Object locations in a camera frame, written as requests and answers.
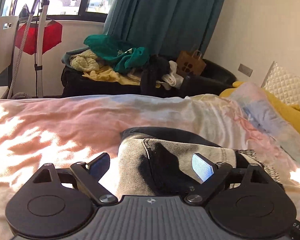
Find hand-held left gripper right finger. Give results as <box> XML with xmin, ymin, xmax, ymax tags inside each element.
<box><xmin>184</xmin><ymin>152</ymin><xmax>269</xmax><ymax>205</ymax></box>

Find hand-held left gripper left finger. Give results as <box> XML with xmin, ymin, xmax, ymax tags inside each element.
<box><xmin>31</xmin><ymin>152</ymin><xmax>118</xmax><ymax>205</ymax></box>

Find grey jeans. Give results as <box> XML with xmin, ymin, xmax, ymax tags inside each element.
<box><xmin>116</xmin><ymin>137</ymin><xmax>283</xmax><ymax>197</ymax></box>

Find bed with pastel duvet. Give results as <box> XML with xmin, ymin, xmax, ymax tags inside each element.
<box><xmin>0</xmin><ymin>94</ymin><xmax>300</xmax><ymax>240</ymax></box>

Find pastel tie-dye pillow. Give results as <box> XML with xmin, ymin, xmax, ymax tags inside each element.
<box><xmin>227</xmin><ymin>82</ymin><xmax>300</xmax><ymax>157</ymax></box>

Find black suitcase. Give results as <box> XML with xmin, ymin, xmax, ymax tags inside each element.
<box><xmin>60</xmin><ymin>50</ymin><xmax>238</xmax><ymax>98</ymax></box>

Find yellow towel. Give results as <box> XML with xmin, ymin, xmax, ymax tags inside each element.
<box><xmin>82</xmin><ymin>68</ymin><xmax>142</xmax><ymax>86</ymax></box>

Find white garment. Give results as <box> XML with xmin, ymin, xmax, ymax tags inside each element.
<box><xmin>156</xmin><ymin>60</ymin><xmax>185</xmax><ymax>91</ymax></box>

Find yellow pillow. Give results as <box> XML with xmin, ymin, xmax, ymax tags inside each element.
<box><xmin>218</xmin><ymin>80</ymin><xmax>300</xmax><ymax>151</ymax></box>

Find brown paper bag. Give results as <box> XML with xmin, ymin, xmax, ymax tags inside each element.
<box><xmin>176</xmin><ymin>50</ymin><xmax>207</xmax><ymax>77</ymax></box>

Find pale yellow knit garment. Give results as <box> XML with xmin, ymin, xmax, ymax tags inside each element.
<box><xmin>69</xmin><ymin>49</ymin><xmax>101</xmax><ymax>73</ymax></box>

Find black fluffy garment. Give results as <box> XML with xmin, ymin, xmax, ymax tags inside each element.
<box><xmin>139</xmin><ymin>54</ymin><xmax>171</xmax><ymax>96</ymax></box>

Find green garment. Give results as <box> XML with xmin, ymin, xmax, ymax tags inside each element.
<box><xmin>83</xmin><ymin>34</ymin><xmax>150</xmax><ymax>75</ymax></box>

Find white quilted pillow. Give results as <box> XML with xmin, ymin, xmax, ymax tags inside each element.
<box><xmin>261</xmin><ymin>60</ymin><xmax>300</xmax><ymax>111</ymax></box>

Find garment steamer stand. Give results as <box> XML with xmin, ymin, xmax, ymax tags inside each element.
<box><xmin>5</xmin><ymin>0</ymin><xmax>58</xmax><ymax>100</ymax></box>

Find red hanging garment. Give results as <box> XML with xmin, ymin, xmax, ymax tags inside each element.
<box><xmin>14</xmin><ymin>21</ymin><xmax>63</xmax><ymax>55</ymax></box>

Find white and black chair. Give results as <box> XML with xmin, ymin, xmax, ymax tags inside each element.
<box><xmin>0</xmin><ymin>15</ymin><xmax>20</xmax><ymax>100</ymax></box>

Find wall socket plate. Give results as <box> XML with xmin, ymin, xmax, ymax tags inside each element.
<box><xmin>238</xmin><ymin>63</ymin><xmax>254</xmax><ymax>78</ymax></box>

